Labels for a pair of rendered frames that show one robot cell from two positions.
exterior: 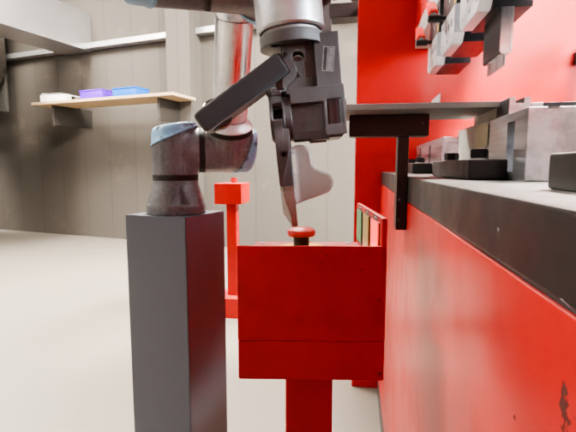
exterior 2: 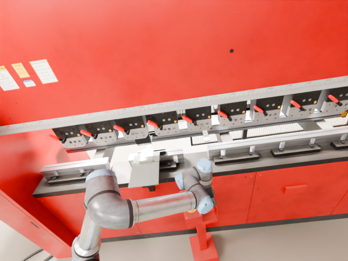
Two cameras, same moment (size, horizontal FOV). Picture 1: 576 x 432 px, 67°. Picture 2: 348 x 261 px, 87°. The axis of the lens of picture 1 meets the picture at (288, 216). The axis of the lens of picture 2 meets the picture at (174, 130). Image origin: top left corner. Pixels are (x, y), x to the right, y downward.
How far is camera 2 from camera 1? 1.33 m
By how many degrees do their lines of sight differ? 90
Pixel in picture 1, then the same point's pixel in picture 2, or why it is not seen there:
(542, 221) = (241, 170)
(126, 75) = not seen: outside the picture
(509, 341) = (234, 178)
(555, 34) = not seen: hidden behind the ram
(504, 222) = (232, 172)
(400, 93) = (9, 159)
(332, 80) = not seen: hidden behind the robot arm
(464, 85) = (27, 134)
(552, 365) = (243, 176)
